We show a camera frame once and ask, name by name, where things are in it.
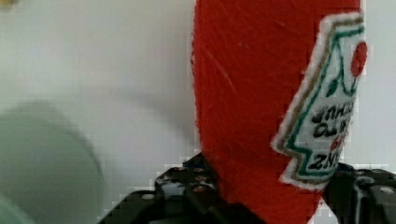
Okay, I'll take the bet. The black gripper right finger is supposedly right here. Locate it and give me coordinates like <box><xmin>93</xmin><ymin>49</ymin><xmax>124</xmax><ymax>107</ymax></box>
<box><xmin>323</xmin><ymin>163</ymin><xmax>396</xmax><ymax>224</ymax></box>

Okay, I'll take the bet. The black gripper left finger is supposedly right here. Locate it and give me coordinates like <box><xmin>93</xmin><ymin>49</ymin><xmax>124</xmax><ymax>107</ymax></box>
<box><xmin>99</xmin><ymin>154</ymin><xmax>266</xmax><ymax>224</ymax></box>

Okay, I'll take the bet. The red ketchup bottle toy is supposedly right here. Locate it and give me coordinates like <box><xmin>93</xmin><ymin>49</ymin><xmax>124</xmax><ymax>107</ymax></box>
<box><xmin>192</xmin><ymin>0</ymin><xmax>367</xmax><ymax>224</ymax></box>

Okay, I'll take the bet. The green perforated colander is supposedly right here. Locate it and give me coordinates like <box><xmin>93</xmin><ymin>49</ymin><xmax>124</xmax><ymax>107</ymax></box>
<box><xmin>1</xmin><ymin>102</ymin><xmax>104</xmax><ymax>224</ymax></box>

